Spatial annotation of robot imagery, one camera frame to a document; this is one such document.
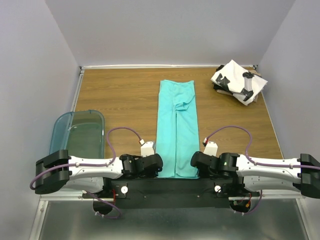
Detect teal t-shirt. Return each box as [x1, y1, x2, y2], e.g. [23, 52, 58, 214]
[155, 80, 200, 179]

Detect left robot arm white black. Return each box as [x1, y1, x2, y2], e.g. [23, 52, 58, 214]
[29, 149, 163, 198]

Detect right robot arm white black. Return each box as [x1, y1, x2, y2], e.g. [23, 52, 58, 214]
[190, 151, 320, 199]

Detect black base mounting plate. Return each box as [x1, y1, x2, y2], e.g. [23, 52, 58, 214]
[83, 177, 262, 217]

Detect clear blue plastic bin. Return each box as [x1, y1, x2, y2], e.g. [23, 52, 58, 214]
[49, 110, 105, 159]

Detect white black folded t-shirt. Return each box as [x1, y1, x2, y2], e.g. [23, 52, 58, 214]
[210, 60, 268, 106]

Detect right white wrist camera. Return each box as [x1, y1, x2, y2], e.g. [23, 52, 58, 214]
[203, 141, 218, 157]

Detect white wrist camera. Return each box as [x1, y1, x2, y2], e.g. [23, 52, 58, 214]
[203, 141, 218, 157]
[140, 141, 155, 157]

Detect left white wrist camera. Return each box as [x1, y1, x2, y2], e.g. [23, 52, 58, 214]
[140, 141, 155, 157]

